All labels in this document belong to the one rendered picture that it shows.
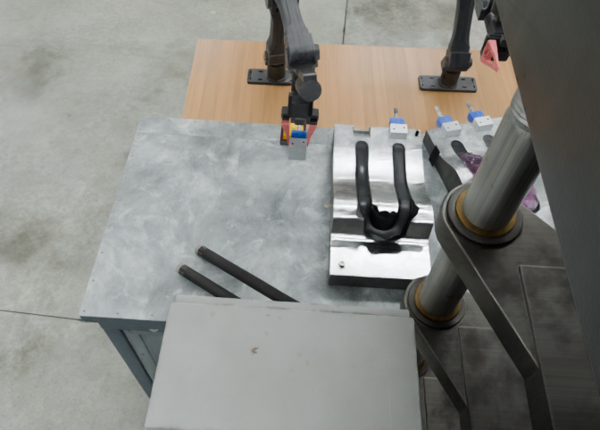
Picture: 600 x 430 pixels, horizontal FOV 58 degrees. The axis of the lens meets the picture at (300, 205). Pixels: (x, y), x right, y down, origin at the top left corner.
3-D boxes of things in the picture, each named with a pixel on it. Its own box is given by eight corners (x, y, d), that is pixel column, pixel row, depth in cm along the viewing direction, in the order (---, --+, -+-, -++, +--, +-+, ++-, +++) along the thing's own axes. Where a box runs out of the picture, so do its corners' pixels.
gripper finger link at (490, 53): (522, 60, 132) (514, 35, 137) (493, 59, 132) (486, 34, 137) (512, 81, 138) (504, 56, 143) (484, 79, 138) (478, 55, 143)
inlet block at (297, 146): (291, 124, 161) (291, 111, 156) (307, 126, 161) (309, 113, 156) (287, 159, 154) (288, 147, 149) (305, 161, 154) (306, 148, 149)
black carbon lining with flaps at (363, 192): (353, 144, 163) (357, 122, 155) (406, 148, 163) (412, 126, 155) (354, 243, 143) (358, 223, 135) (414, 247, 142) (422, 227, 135)
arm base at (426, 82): (484, 75, 182) (480, 61, 186) (424, 72, 182) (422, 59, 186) (477, 93, 188) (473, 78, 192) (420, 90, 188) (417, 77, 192)
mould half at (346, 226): (331, 144, 172) (336, 113, 161) (413, 149, 172) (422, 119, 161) (328, 285, 143) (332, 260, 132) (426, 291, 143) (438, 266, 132)
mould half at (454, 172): (422, 141, 174) (429, 117, 165) (495, 128, 178) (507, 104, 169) (490, 276, 146) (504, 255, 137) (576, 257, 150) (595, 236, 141)
